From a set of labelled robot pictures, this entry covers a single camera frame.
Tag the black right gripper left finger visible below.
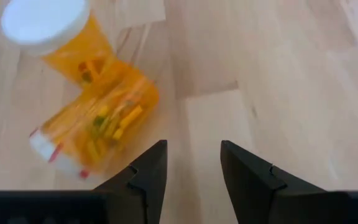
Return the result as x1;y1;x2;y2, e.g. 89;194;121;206
93;139;168;224

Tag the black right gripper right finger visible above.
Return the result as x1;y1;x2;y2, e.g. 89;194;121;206
220;140;326;224

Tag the amber bottle red-marked cap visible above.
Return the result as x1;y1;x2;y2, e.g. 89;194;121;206
29;60;160;181

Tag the amber pill bottle white cap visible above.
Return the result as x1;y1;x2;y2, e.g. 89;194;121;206
0;0;117;86

